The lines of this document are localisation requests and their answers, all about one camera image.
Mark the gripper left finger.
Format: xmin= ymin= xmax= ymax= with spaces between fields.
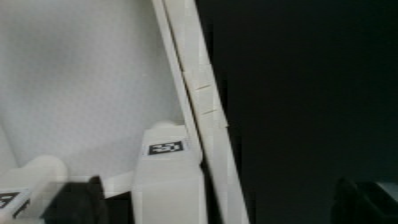
xmin=40 ymin=176 xmax=109 ymax=224

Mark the white U-shaped fence frame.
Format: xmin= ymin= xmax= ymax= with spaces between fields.
xmin=161 ymin=0 xmax=250 ymax=224

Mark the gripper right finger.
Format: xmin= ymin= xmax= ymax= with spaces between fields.
xmin=330 ymin=178 xmax=398 ymax=224

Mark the white desk leg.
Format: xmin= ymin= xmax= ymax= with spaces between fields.
xmin=0 ymin=155 xmax=68 ymax=224
xmin=131 ymin=122 xmax=207 ymax=224

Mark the white desk top panel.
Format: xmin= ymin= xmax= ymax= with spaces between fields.
xmin=0 ymin=0 xmax=186 ymax=196

